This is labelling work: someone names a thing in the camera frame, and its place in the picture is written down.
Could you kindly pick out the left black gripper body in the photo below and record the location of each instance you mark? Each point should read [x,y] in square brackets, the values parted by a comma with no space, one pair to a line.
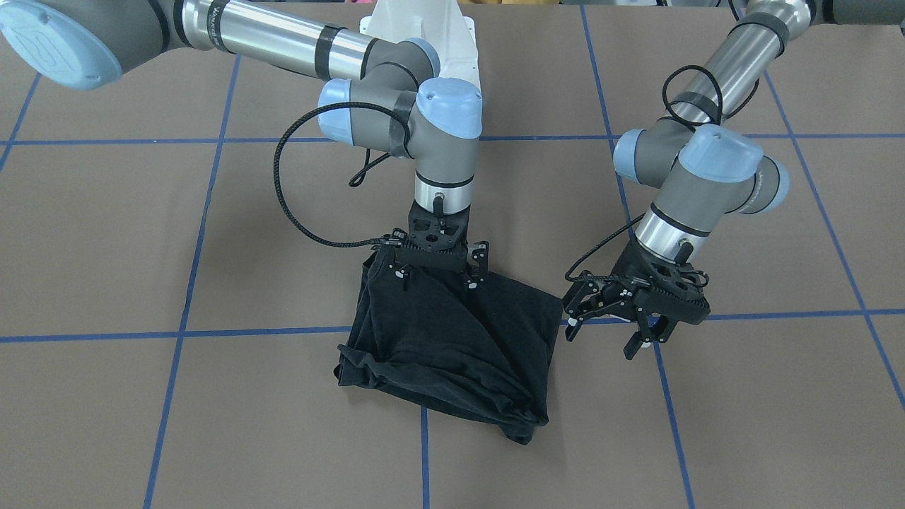
[625,266]

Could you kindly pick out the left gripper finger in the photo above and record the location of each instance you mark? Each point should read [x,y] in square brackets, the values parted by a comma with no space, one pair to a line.
[573,325]
[637,342]

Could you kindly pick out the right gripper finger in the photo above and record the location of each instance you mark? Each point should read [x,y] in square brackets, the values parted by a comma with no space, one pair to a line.
[472,279]
[403,272]

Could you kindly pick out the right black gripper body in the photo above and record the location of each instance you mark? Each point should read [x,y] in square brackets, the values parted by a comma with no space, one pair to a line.
[480,252]

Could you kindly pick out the black t-shirt with logo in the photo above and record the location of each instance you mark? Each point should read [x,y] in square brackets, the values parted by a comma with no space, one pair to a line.
[481,354]

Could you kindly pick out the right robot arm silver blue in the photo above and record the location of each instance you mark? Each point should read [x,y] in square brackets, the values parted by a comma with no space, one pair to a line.
[376,94]

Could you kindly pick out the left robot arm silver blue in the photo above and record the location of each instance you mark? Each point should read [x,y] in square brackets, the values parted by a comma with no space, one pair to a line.
[702,171]

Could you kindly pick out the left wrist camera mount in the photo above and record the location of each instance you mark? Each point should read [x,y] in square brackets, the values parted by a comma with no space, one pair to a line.
[676,291]

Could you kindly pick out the white camera mast post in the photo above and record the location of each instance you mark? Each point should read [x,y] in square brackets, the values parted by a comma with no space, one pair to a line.
[441,23]

